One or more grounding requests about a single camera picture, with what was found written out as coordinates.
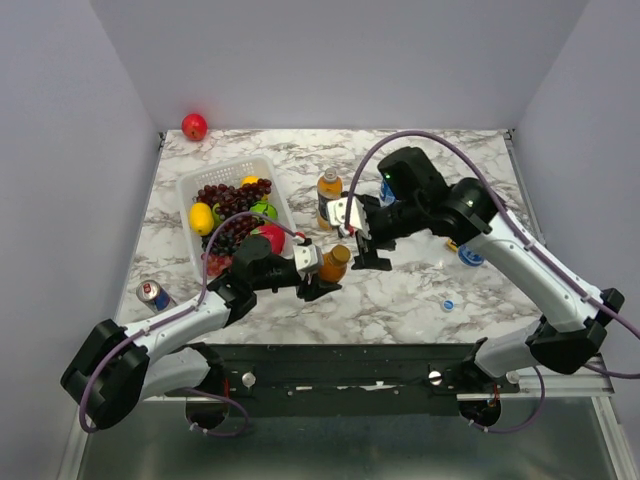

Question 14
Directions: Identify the blue label water bottle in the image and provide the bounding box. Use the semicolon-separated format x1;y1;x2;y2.
457;245;485;268

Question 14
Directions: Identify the red apple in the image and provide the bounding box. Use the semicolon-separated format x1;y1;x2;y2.
181;113;208;142

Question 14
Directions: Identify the yellow orange fruit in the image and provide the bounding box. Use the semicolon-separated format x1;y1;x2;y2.
241;176;260;188

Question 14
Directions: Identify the orange bottle cap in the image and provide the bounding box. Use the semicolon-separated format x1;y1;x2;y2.
330;245;351;265

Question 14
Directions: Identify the purple cable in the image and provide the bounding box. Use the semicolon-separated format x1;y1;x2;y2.
78;211;307;434
346;130;640;434

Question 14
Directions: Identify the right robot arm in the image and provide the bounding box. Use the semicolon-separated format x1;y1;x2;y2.
324;147;624;392

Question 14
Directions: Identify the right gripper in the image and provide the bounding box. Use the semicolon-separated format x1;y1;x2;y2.
350;194;426;272

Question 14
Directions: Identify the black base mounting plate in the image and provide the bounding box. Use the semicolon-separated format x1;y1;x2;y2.
192;342;519;418

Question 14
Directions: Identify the red dragon fruit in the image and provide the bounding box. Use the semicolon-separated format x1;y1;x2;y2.
250;224;286;255

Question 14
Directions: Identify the far blue water bottle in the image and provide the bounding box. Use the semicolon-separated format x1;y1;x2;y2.
379;180;396;207

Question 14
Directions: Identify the aluminium frame rail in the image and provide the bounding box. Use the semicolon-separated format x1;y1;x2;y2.
457;354;616;401

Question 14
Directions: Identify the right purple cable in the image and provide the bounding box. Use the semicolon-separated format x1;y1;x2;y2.
346;130;640;434

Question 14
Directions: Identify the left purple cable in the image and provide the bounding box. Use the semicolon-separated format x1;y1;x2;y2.
78;211;307;434

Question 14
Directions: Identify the green apple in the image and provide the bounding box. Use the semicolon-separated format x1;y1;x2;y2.
250;200;279;220

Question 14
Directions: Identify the white plastic basket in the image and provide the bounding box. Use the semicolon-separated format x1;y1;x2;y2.
176;155;298;282

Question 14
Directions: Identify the light red grape bunch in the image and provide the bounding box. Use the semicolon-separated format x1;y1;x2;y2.
201;253;233;279

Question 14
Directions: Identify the tall orange juice bottle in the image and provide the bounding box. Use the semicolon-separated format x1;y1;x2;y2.
316;167;343;230

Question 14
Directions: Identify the dark red grape bunch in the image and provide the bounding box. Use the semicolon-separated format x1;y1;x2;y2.
193;177;272;256

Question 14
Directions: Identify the small orange juice bottle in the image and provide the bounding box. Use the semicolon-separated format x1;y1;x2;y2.
317;250;348;283

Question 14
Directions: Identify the Red Bull can left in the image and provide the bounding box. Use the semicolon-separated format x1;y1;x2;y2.
136;279;176;314

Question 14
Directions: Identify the yellow lemon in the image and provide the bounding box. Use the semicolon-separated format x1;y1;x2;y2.
188;202;215;237

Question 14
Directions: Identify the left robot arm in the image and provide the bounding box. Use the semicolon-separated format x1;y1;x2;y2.
61;235;346;433

